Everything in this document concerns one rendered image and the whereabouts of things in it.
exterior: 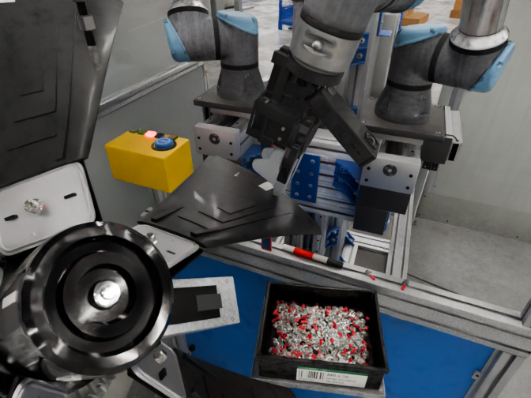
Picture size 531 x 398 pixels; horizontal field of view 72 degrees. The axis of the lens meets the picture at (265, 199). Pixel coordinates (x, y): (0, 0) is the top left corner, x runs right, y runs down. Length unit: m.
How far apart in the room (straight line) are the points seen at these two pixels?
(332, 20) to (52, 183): 0.32
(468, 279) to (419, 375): 1.22
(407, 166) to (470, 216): 1.51
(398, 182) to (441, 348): 0.40
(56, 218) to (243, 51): 0.85
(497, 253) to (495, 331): 1.60
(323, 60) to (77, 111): 0.26
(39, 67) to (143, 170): 0.45
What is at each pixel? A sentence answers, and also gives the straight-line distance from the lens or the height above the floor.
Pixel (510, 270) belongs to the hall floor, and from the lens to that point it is 2.38.
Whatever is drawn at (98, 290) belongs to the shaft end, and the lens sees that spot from 0.32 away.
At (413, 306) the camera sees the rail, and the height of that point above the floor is 0.83.
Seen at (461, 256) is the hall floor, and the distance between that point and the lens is 2.33.
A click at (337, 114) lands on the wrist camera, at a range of 0.47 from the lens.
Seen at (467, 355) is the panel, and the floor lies 0.71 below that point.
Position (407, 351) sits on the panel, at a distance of 0.99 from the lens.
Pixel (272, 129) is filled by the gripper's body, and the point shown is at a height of 1.24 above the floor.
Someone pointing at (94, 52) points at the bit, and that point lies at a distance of 0.33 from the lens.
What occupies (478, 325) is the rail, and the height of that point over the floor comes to 0.83.
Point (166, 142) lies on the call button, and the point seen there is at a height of 1.08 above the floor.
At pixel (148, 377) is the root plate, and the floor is 1.14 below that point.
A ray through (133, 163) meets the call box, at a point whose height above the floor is 1.04.
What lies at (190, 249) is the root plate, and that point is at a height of 1.18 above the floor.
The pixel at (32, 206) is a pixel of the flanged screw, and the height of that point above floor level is 1.26.
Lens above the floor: 1.45
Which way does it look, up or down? 36 degrees down
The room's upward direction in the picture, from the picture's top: straight up
